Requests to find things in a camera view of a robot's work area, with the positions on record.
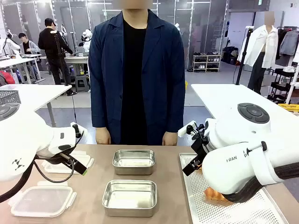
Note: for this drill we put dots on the man in black clothes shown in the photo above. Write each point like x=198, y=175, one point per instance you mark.
x=54, y=51

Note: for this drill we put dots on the white long table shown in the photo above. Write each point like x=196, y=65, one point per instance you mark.
x=224, y=100

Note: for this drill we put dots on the yellow crate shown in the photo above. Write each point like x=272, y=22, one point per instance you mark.
x=289, y=107

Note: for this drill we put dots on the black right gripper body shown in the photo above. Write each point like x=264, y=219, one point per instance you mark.
x=201, y=142

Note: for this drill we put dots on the grey jacket on rack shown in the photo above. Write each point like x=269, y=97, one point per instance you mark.
x=289, y=43

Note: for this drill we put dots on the stainless steel rectangular container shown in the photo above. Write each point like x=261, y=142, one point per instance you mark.
x=133, y=162
x=130, y=198

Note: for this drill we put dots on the person's right hand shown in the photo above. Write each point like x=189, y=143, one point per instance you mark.
x=102, y=136

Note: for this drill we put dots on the mannequin with white shirt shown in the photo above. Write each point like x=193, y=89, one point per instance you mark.
x=264, y=49

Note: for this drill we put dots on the perforated metal baking tray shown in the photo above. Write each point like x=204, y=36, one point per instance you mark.
x=203, y=205

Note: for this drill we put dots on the red bag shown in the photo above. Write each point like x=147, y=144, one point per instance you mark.
x=6, y=78

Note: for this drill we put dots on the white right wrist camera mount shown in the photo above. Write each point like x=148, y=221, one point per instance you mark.
x=185, y=129

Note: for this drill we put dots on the white background desk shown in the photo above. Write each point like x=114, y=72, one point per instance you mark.
x=18, y=64

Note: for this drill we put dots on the seated person in grey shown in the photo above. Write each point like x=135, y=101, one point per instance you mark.
x=28, y=46

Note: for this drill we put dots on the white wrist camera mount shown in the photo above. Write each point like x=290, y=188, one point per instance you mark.
x=185, y=129
x=79, y=129

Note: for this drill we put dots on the person's left hand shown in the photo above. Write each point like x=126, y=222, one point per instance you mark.
x=170, y=139

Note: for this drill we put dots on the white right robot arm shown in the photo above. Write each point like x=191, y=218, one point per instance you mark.
x=243, y=149

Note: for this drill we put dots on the person in navy jacket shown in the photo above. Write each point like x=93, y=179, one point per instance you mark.
x=137, y=77

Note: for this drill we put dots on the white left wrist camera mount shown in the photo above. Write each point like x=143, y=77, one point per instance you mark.
x=79, y=129

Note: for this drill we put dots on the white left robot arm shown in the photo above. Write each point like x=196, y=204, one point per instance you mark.
x=25, y=137

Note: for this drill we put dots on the clear plastic clip lid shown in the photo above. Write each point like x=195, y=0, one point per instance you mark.
x=80, y=158
x=42, y=198

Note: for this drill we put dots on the grey plastic stool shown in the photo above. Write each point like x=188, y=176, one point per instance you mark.
x=82, y=84

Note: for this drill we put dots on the white side table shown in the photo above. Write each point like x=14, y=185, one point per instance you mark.
x=39, y=93

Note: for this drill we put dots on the grey mesh basket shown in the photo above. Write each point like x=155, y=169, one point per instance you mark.
x=9, y=96

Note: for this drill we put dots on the white shoe rack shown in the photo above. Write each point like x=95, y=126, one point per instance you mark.
x=206, y=63

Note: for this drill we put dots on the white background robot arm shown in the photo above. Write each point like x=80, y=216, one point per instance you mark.
x=86, y=38

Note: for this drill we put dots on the black rolling cart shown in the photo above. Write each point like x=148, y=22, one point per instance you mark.
x=282, y=84

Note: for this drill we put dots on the black tripod stand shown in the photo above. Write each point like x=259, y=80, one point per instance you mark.
x=244, y=53

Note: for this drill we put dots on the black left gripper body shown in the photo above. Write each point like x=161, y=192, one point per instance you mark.
x=54, y=159

